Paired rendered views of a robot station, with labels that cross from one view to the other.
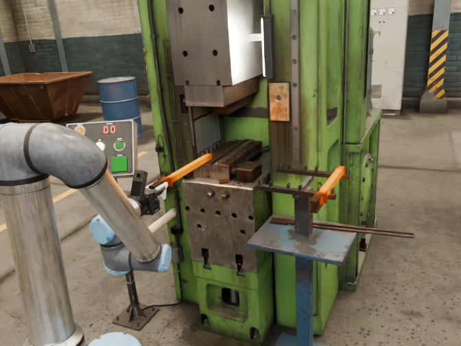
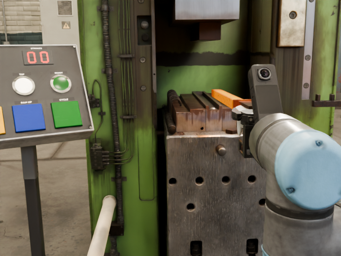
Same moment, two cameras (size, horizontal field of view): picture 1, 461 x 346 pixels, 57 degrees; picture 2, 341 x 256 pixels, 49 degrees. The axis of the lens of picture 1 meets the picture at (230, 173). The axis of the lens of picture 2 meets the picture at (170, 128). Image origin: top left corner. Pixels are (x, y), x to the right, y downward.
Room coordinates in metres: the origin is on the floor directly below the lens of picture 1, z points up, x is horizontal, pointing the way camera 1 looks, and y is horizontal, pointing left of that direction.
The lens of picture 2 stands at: (0.92, 0.80, 1.19)
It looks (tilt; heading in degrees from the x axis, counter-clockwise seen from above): 12 degrees down; 330
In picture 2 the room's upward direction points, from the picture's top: 1 degrees counter-clockwise
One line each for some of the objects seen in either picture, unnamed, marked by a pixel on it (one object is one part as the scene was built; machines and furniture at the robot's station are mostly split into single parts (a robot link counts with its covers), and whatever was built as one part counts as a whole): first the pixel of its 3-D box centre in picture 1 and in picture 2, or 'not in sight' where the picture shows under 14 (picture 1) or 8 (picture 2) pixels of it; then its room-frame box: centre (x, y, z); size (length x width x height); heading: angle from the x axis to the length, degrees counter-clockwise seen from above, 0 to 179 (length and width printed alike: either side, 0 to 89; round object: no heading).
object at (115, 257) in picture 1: (119, 254); (302, 237); (1.25, 0.40, 0.92); 0.12 x 0.09 x 0.12; 75
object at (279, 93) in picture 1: (279, 101); (291, 21); (1.89, -0.24, 1.27); 0.09 x 0.02 x 0.17; 63
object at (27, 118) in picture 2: not in sight; (28, 118); (1.97, 0.64, 1.01); 0.07 x 0.05 x 0.07; 88
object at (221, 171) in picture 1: (229, 157); (198, 108); (2.10, 0.00, 0.96); 0.42 x 0.20 x 0.09; 153
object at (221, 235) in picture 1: (242, 204); (211, 173); (2.09, -0.05, 0.69); 0.56 x 0.38 x 0.45; 153
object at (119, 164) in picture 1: (119, 164); (66, 115); (1.97, 0.54, 1.01); 0.07 x 0.05 x 0.07; 88
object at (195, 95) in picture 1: (223, 88); (199, 10); (2.10, 0.00, 1.32); 0.42 x 0.20 x 0.10; 153
